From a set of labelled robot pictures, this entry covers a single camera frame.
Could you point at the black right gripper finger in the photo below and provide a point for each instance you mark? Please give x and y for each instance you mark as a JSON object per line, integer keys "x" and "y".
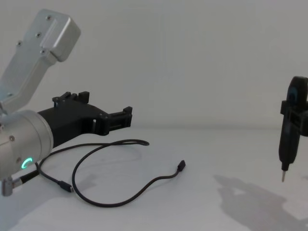
{"x": 297, "y": 120}

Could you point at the plain pale wall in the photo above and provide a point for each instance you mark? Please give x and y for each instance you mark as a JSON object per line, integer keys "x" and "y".
{"x": 168, "y": 60}

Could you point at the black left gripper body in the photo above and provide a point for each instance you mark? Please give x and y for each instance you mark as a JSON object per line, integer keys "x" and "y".
{"x": 69, "y": 120}

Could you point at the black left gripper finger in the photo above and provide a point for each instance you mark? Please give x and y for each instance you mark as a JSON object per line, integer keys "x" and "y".
{"x": 118, "y": 121}
{"x": 72, "y": 97}

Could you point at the white table cloth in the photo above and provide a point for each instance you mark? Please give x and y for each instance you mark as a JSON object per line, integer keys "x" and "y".
{"x": 168, "y": 216}

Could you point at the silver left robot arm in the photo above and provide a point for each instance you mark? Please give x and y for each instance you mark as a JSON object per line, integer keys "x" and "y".
{"x": 24, "y": 134}

